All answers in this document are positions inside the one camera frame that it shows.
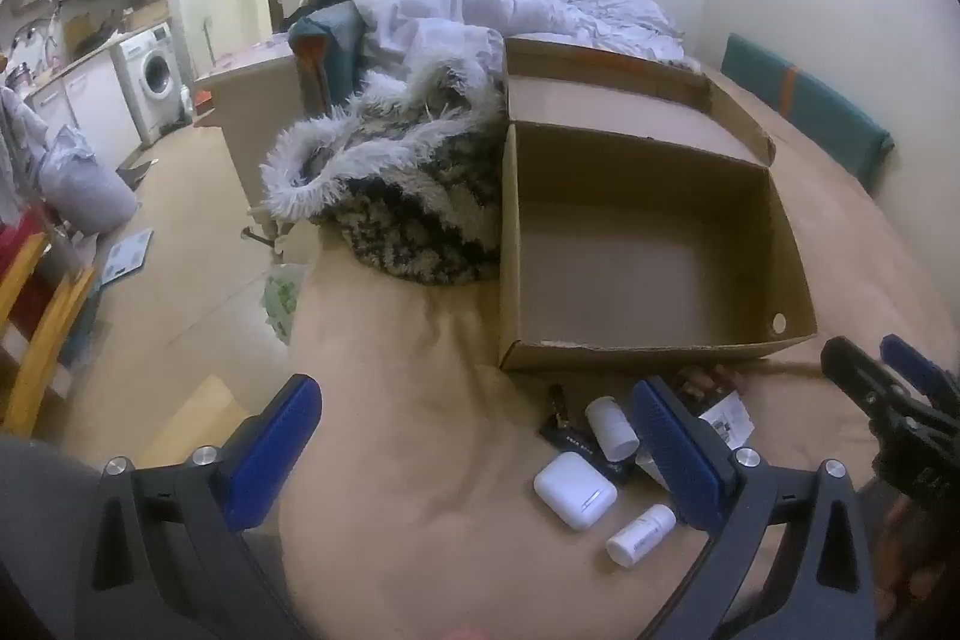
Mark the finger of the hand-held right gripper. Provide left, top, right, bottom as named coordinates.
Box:
left=820, top=335, right=912, bottom=425
left=880, top=332, right=960, bottom=412

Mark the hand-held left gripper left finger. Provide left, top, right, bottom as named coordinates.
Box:
left=75, top=374, right=323, bottom=640

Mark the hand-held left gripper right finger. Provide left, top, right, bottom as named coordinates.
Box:
left=628, top=376, right=878, bottom=640

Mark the white remote control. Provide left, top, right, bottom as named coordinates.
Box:
left=636, top=394, right=755, bottom=491

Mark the white pill bottle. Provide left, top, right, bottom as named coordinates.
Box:
left=585, top=396, right=641, bottom=461

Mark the small white labelled bottle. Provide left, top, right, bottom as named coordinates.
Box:
left=606, top=503, right=677, bottom=567

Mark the pink hair claw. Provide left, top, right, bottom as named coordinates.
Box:
left=675, top=364, right=747, bottom=397

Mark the white earbuds case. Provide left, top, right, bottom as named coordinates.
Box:
left=534, top=451, right=618, bottom=531

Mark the brown cardboard box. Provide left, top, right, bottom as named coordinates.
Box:
left=499, top=36, right=820, bottom=375

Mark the green printed plastic bag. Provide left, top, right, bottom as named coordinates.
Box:
left=259, top=265, right=312, bottom=345

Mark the bathroom scale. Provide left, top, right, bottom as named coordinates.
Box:
left=101, top=227, right=155, bottom=285

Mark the yellow wooden chair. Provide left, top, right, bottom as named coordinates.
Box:
left=0, top=231, right=98, bottom=416

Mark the teal cushion with orange stripe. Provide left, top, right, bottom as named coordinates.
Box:
left=720, top=32, right=895, bottom=195

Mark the white trash bag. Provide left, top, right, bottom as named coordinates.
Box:
left=37, top=126, right=140, bottom=236

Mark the wooden bedside cabinet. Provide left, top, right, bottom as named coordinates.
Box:
left=191, top=38, right=301, bottom=221

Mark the white kitchen cabinet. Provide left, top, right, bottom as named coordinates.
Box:
left=26, top=59, right=143, bottom=161

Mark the white washing machine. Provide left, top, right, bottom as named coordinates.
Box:
left=112, top=25, right=192, bottom=142

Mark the hanging white cloth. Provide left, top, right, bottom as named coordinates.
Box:
left=0, top=85, right=35, bottom=221

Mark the plain teal cushion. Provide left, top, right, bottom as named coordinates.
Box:
left=289, top=2, right=361, bottom=116

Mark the white duvet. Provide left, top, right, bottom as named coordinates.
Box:
left=352, top=0, right=702, bottom=86

